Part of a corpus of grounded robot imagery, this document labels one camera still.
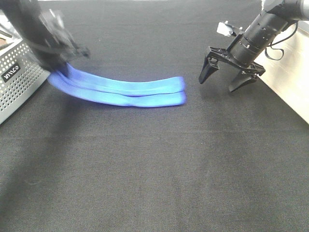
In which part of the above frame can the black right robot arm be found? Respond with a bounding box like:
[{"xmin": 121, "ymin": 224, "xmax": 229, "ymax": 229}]
[{"xmin": 198, "ymin": 0, "xmax": 309, "ymax": 92}]

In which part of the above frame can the grey perforated plastic basket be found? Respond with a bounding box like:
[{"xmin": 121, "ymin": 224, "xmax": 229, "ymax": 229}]
[{"xmin": 0, "ymin": 13, "xmax": 50, "ymax": 123}]

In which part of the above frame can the blue microfiber towel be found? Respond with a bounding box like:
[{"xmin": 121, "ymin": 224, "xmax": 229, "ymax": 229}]
[{"xmin": 48, "ymin": 64, "xmax": 186, "ymax": 108}]

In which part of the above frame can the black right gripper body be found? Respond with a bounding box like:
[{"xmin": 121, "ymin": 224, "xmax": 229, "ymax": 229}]
[{"xmin": 205, "ymin": 46, "xmax": 266, "ymax": 75}]

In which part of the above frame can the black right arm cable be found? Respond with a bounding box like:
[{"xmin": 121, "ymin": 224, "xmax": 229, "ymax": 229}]
[{"xmin": 265, "ymin": 23, "xmax": 299, "ymax": 61}]

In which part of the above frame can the white plastic storage crate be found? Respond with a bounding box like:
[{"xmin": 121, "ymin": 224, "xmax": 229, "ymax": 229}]
[{"xmin": 255, "ymin": 20, "xmax": 309, "ymax": 123}]

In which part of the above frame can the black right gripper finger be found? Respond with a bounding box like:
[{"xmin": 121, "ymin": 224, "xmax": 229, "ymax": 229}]
[
  {"xmin": 228, "ymin": 71, "xmax": 257, "ymax": 92},
  {"xmin": 198, "ymin": 57, "xmax": 219, "ymax": 84}
]

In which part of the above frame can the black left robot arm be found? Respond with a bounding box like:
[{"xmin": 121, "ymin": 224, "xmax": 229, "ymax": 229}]
[{"xmin": 0, "ymin": 0, "xmax": 89, "ymax": 74}]

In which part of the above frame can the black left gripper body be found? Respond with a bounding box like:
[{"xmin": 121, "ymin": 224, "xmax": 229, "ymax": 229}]
[{"xmin": 41, "ymin": 9, "xmax": 90, "ymax": 61}]

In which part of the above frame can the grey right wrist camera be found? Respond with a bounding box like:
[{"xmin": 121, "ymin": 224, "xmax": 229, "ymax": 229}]
[{"xmin": 217, "ymin": 21, "xmax": 244, "ymax": 37}]

